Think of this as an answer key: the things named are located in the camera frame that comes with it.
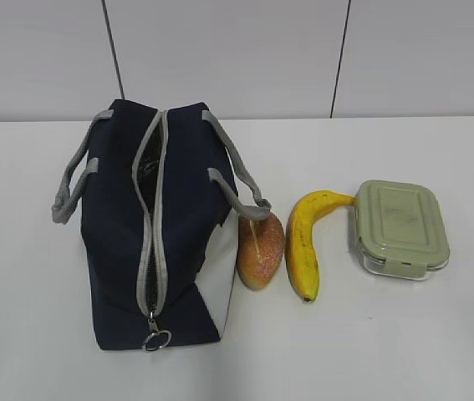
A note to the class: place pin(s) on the orange bread roll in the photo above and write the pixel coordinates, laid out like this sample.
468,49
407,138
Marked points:
260,250

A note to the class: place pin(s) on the navy and white lunch bag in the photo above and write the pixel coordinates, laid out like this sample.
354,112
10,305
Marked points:
160,193

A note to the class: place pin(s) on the yellow banana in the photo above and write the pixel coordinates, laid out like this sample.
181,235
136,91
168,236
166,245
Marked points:
300,256

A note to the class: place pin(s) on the green lidded glass container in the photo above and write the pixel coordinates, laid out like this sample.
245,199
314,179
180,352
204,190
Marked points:
399,231

